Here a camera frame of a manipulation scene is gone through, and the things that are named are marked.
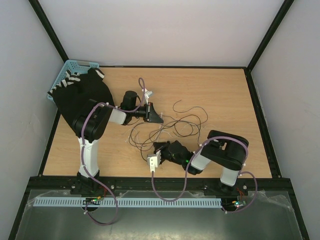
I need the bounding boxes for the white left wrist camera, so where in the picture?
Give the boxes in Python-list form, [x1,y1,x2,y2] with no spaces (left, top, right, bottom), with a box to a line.
[143,89,153,103]

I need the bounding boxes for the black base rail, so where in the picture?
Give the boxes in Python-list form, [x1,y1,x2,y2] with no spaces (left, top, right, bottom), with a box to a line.
[24,176,295,199]

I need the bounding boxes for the black striped cloth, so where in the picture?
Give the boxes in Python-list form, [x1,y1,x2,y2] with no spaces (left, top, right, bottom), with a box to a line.
[47,68,115,130]

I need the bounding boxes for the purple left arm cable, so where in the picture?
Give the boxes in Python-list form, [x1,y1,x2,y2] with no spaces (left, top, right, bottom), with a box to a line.
[79,77,151,226]

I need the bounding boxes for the black frame post left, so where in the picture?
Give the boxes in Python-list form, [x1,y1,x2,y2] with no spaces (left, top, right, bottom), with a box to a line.
[28,0,69,62]

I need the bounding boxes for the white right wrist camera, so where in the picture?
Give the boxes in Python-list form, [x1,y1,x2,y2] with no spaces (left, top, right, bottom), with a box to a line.
[147,151,161,173]

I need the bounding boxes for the blue plastic basket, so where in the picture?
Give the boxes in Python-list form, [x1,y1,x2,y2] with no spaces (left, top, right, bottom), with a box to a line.
[51,59,100,89]

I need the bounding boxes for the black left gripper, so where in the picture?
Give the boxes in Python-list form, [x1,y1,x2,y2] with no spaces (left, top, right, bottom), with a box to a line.
[130,101,164,123]

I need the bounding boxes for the black wire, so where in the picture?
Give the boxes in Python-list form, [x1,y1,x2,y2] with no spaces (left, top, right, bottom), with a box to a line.
[128,99,210,156]

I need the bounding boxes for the black frame post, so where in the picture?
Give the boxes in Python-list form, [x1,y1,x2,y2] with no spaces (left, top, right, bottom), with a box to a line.
[28,0,69,62]
[246,0,296,72]

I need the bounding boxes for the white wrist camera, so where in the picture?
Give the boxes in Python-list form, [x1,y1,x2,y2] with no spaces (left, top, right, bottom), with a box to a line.
[147,151,161,173]
[143,89,153,103]

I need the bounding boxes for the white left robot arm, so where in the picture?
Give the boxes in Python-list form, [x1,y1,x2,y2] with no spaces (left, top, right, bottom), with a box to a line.
[72,89,164,194]

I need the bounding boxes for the black frame post right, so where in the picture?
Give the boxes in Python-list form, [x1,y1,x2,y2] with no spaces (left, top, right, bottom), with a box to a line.
[246,0,296,72]

